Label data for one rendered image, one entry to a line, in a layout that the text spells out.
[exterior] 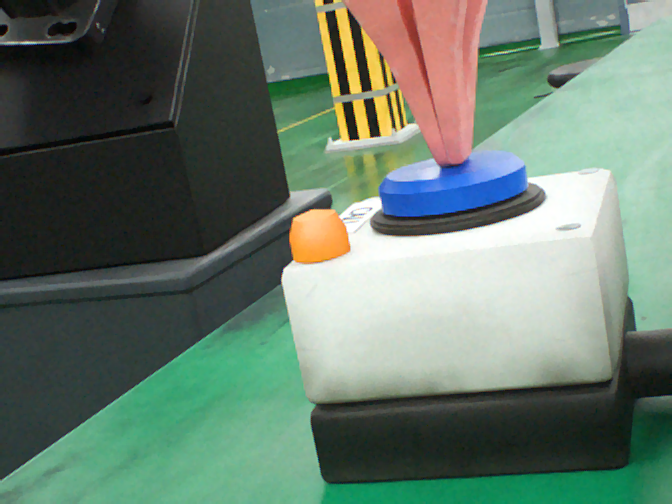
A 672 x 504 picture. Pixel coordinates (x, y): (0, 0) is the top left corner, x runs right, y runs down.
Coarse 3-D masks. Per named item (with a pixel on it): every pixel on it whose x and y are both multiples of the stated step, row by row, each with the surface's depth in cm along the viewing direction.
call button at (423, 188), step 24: (408, 168) 31; (432, 168) 30; (456, 168) 30; (480, 168) 29; (504, 168) 29; (384, 192) 30; (408, 192) 29; (432, 192) 29; (456, 192) 29; (480, 192) 29; (504, 192) 29
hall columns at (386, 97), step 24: (336, 0) 661; (336, 24) 665; (336, 48) 670; (360, 48) 664; (336, 72) 674; (360, 72) 668; (384, 72) 673; (336, 96) 678; (360, 96) 672; (384, 96) 669; (360, 120) 677; (384, 120) 671
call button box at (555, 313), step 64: (576, 192) 30; (384, 256) 28; (448, 256) 27; (512, 256) 27; (576, 256) 26; (320, 320) 28; (384, 320) 28; (448, 320) 27; (512, 320) 27; (576, 320) 27; (320, 384) 29; (384, 384) 28; (448, 384) 28; (512, 384) 27; (576, 384) 27; (640, 384) 30; (320, 448) 29; (384, 448) 29; (448, 448) 28; (512, 448) 28; (576, 448) 27
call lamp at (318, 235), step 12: (300, 216) 29; (312, 216) 28; (324, 216) 28; (336, 216) 29; (300, 228) 28; (312, 228) 28; (324, 228) 28; (336, 228) 28; (300, 240) 28; (312, 240) 28; (324, 240) 28; (336, 240) 28; (348, 240) 29; (300, 252) 28; (312, 252) 28; (324, 252) 28; (336, 252) 28
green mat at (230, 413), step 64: (640, 64) 112; (512, 128) 86; (576, 128) 80; (640, 128) 75; (640, 192) 56; (640, 256) 45; (256, 320) 47; (640, 320) 38; (192, 384) 40; (256, 384) 39; (64, 448) 36; (128, 448) 35; (192, 448) 34; (256, 448) 33; (640, 448) 28
